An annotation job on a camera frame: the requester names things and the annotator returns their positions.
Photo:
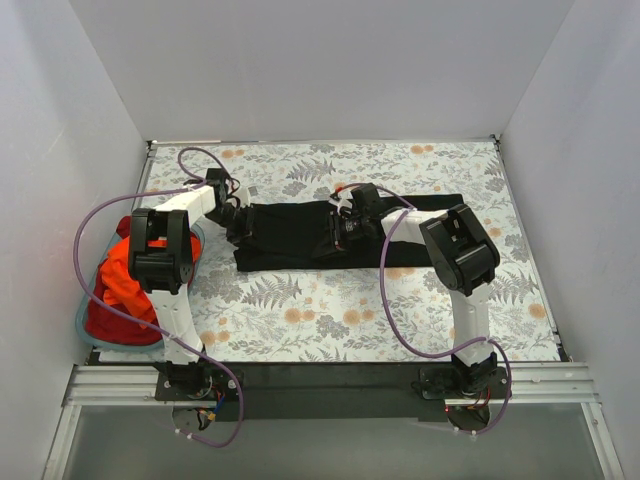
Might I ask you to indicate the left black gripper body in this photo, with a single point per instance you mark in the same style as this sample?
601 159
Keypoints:
241 226

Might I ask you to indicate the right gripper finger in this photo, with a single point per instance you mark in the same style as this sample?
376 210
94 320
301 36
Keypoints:
327 248
334 230

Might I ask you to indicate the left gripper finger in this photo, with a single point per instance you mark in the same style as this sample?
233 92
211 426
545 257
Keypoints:
246 222
238 233

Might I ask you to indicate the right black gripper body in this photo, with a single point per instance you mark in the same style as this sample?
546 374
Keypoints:
338 230

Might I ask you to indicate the black t shirt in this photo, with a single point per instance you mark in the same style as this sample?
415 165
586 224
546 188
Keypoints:
285 235

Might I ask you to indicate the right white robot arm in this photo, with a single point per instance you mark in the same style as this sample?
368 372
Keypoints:
462 254

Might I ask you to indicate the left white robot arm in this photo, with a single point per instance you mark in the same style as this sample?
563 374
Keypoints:
160 259

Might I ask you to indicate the floral table mat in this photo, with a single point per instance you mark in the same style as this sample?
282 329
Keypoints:
292 316

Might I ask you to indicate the orange t shirt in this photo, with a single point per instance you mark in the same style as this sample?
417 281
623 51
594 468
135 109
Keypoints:
125 290

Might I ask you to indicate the dark red t shirt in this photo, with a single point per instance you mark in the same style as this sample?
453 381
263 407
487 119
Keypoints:
120 327

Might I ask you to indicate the teal plastic basket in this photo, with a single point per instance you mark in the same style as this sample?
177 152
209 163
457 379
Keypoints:
101 328

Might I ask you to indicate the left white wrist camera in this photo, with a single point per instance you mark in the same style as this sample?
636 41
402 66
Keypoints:
245 195

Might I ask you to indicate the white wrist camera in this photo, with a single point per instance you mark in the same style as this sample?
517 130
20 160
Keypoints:
342 201
245 195

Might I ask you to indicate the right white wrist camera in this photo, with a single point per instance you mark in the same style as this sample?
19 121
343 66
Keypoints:
342 201

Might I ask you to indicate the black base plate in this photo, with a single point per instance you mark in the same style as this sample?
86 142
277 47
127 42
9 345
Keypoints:
426 392

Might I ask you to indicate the aluminium rail frame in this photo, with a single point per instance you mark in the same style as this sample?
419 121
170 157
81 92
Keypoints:
547 383

